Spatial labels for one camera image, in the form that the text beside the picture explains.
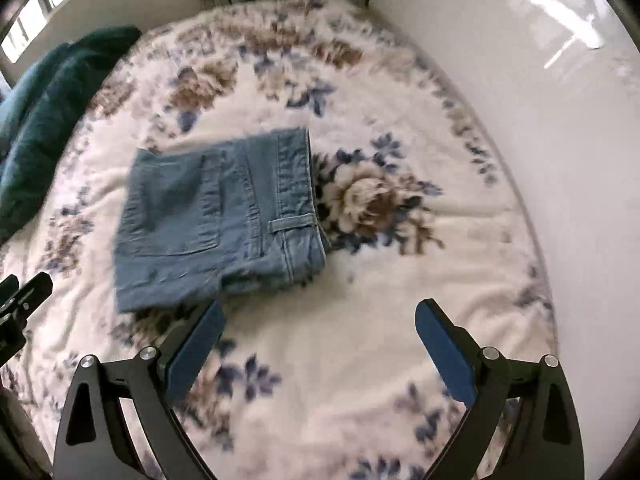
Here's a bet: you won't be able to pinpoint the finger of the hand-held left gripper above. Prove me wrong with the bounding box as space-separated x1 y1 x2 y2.
0 272 53 328
0 275 20 306

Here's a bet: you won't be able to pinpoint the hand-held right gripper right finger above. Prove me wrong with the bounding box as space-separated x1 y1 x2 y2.
415 298 585 480

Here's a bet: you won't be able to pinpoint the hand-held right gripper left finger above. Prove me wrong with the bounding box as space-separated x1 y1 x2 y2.
51 300 227 480

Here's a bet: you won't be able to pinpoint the blue denim pants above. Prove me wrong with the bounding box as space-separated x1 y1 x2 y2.
114 127 333 314

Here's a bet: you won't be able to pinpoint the floral blanket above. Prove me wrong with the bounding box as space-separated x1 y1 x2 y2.
0 0 558 480

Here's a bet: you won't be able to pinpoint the teal folded quilt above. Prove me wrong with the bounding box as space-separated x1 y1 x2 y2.
0 25 142 243

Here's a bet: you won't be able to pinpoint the white headboard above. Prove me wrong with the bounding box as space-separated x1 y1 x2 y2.
367 0 640 480

